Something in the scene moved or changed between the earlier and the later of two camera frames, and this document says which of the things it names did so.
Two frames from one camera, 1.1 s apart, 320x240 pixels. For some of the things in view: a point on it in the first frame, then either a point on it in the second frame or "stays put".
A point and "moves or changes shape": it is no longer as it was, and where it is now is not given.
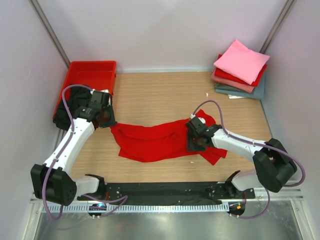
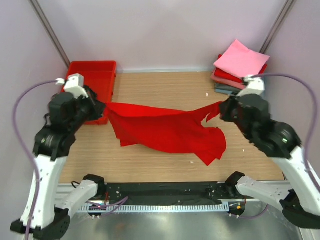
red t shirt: [138, 143] moves or changes shape
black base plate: [168, 192] stays put
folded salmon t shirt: [231, 83] stays put
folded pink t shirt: [241, 62] stays put
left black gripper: [110, 121] to [92, 107]
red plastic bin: [96, 75] stays put
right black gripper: [191, 145] to [230, 110]
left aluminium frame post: [49, 30] stays put
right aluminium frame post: [285, 9] stays put
